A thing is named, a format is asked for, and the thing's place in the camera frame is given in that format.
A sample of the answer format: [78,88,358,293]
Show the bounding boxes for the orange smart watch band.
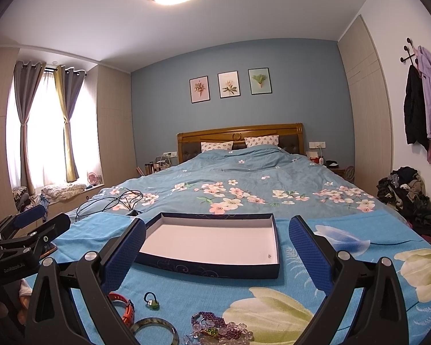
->
[108,292,135,328]

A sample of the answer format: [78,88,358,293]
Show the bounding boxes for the tortoiseshell bangle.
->
[130,317,180,345]

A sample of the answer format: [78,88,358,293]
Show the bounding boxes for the green stone black ring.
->
[143,291,161,311]

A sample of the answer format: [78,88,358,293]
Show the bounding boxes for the clear crystal bead bracelet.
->
[183,321,255,345]

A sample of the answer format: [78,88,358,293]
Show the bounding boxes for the person left hand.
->
[18,279,32,325]

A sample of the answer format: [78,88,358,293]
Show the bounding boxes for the smartphone on blanket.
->
[39,242,57,260]

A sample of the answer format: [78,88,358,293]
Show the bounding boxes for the clothes on window sill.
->
[41,184,87,202]

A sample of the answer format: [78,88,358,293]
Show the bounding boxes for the pink desk fan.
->
[87,172,99,186]

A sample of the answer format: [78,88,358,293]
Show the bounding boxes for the blue floral blanket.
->
[52,210,431,344]

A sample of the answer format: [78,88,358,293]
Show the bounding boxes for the pile of dark clothes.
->
[377,167,431,242]

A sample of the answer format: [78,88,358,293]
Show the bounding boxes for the left grey yellow curtain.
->
[13,61,46,195]

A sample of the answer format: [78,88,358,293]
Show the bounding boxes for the grey yellow curtain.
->
[54,66,86,183]
[13,61,46,195]

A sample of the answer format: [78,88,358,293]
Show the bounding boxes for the right grey yellow curtain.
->
[54,66,86,183]

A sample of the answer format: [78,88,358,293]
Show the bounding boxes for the navy shallow cardboard tray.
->
[135,213,280,279]

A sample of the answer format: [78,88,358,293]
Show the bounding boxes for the left patterned pillow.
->
[201,141,233,153]

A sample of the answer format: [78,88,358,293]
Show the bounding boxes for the patterned pillow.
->
[201,141,233,153]
[244,135,279,148]

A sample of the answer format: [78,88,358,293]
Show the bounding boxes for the black hanging jacket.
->
[403,65,429,150]

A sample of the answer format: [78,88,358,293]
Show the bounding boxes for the wooden headboard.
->
[177,123,305,164]

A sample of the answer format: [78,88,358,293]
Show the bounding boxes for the bed with floral duvet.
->
[66,122,407,224]

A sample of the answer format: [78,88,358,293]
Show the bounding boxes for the right patterned pillow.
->
[244,135,279,148]

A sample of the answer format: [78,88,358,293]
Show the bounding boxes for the pink flower framed picture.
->
[189,76,210,104]

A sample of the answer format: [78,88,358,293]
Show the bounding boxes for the beige tall wardrobe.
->
[338,16,393,195]

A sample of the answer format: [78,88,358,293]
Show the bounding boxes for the green leaf framed picture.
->
[248,68,272,95]

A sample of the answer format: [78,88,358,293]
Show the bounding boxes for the black cable bundle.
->
[74,187,145,222]

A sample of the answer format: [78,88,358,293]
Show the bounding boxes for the black wall coat hook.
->
[399,37,418,66]

